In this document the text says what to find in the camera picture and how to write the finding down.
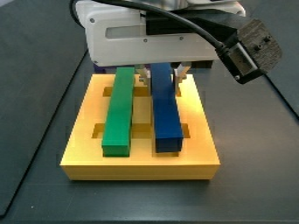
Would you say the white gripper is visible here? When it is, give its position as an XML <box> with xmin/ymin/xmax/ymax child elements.
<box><xmin>74</xmin><ymin>0</ymin><xmax>249</xmax><ymax>97</ymax></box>

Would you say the blue rectangular bar block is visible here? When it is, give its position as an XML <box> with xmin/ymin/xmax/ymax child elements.
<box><xmin>151</xmin><ymin>63</ymin><xmax>183</xmax><ymax>153</ymax></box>

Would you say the yellow slotted board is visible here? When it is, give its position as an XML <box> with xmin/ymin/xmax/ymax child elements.
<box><xmin>61</xmin><ymin>74</ymin><xmax>221</xmax><ymax>180</ymax></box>

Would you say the purple bridge-shaped block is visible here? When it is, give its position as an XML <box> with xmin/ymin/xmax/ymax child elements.
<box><xmin>94</xmin><ymin>65</ymin><xmax>117</xmax><ymax>74</ymax></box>

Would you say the green rectangular bar block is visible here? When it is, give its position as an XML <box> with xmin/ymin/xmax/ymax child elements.
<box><xmin>102</xmin><ymin>67</ymin><xmax>135</xmax><ymax>157</ymax></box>

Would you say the black camera cable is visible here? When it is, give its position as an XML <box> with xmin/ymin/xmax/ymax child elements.
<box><xmin>70</xmin><ymin>0</ymin><xmax>231</xmax><ymax>55</ymax></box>

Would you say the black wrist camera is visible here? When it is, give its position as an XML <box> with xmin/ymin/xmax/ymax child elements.
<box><xmin>217</xmin><ymin>18</ymin><xmax>283</xmax><ymax>84</ymax></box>

